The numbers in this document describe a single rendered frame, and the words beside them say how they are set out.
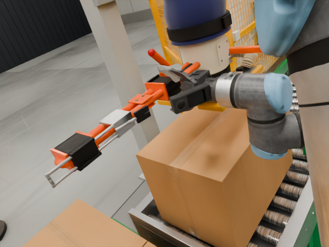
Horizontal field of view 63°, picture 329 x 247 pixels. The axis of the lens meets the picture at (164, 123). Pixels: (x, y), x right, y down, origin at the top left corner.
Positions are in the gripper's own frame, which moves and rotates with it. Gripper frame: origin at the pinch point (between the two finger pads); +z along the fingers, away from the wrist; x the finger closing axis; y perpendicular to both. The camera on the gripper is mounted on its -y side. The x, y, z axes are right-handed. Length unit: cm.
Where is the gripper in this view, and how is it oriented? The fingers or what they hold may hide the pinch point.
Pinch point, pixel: (162, 89)
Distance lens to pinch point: 84.7
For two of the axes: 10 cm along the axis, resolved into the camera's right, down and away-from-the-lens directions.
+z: -7.5, -1.3, 6.5
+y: 6.1, -5.3, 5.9
